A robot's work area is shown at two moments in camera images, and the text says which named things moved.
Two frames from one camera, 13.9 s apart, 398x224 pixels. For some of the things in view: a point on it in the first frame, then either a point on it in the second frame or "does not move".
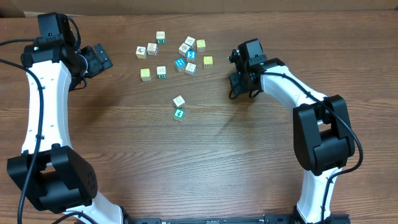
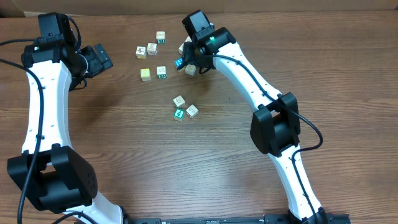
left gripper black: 97,58 does not move
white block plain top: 179,102 does not move
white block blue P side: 191,69 does not move
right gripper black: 236,82 -> 189,55
